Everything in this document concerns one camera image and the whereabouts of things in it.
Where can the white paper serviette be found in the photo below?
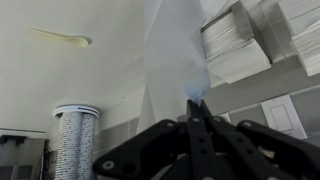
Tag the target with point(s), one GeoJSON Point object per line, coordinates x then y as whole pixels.
{"type": "Point", "coordinates": [170, 50]}

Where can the tall paper cup stack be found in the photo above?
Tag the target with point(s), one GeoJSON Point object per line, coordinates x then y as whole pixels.
{"type": "Point", "coordinates": [68, 146]}
{"type": "Point", "coordinates": [88, 146]}

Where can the cream plastic spoon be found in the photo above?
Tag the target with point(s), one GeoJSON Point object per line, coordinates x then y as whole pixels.
{"type": "Point", "coordinates": [80, 40]}

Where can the glass door cabinet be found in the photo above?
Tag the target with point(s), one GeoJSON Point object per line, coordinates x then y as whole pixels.
{"type": "Point", "coordinates": [20, 160]}

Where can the white light switch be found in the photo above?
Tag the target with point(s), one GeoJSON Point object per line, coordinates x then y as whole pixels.
{"type": "Point", "coordinates": [283, 116]}

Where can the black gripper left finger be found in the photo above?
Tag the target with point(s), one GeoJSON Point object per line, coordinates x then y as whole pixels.
{"type": "Point", "coordinates": [198, 143]}

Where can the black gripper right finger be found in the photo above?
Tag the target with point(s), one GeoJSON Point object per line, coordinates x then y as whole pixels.
{"type": "Point", "coordinates": [233, 143]}

